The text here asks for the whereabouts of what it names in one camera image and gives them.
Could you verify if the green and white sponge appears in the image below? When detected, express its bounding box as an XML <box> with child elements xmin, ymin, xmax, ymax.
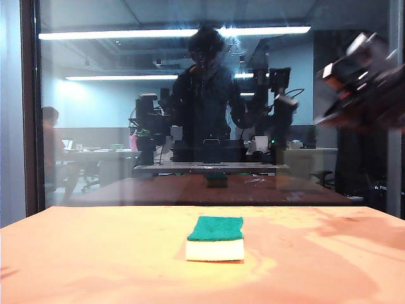
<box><xmin>185</xmin><ymin>215</ymin><xmax>246</xmax><ymax>265</ymax></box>

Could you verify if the dark brown window frame post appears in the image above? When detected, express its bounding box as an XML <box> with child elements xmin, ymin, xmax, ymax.
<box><xmin>19</xmin><ymin>0</ymin><xmax>46</xmax><ymax>218</ymax></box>

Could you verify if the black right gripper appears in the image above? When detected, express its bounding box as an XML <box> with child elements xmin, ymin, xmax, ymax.
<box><xmin>312</xmin><ymin>53</ymin><xmax>400</xmax><ymax>131</ymax></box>

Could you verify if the grey window frame post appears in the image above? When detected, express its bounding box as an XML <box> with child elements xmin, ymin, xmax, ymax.
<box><xmin>384</xmin><ymin>0</ymin><xmax>403</xmax><ymax>220</ymax></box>

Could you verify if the large glass window pane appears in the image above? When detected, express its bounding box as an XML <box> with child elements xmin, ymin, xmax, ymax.
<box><xmin>35</xmin><ymin>0</ymin><xmax>390</xmax><ymax>207</ymax></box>

